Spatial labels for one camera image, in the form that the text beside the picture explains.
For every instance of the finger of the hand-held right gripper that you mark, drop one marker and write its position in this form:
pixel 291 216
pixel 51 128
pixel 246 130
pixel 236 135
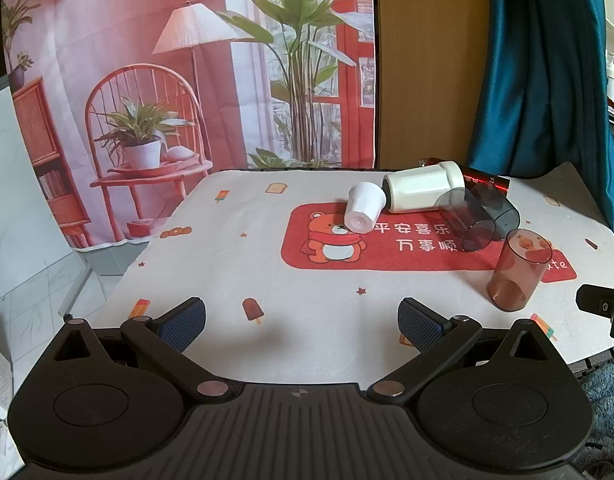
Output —
pixel 604 302

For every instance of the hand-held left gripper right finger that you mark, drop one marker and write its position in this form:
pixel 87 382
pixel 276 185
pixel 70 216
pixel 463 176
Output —
pixel 418 324

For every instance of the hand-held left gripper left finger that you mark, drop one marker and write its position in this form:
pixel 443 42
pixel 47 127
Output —
pixel 183 324

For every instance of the small white cup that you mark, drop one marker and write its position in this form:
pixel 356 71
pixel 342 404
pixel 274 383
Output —
pixel 364 205

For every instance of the brown transparent cup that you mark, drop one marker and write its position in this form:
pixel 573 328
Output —
pixel 517 275

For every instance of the dark grey transparent cup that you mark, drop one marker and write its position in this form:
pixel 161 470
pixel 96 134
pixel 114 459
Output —
pixel 467 220
pixel 499 205

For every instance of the large white cup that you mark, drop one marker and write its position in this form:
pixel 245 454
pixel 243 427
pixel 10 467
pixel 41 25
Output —
pixel 419 190

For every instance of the bear printed tablecloth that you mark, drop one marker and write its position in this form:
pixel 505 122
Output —
pixel 267 280

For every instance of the grey fluffy rug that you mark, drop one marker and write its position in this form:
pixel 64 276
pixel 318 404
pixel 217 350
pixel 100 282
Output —
pixel 604 410

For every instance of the teal curtain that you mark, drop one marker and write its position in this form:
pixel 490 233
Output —
pixel 537 70

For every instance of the wooden panel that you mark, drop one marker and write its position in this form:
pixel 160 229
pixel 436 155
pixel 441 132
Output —
pixel 427 60

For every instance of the printed wall tapestry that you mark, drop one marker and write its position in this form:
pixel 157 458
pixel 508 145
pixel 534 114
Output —
pixel 187 85

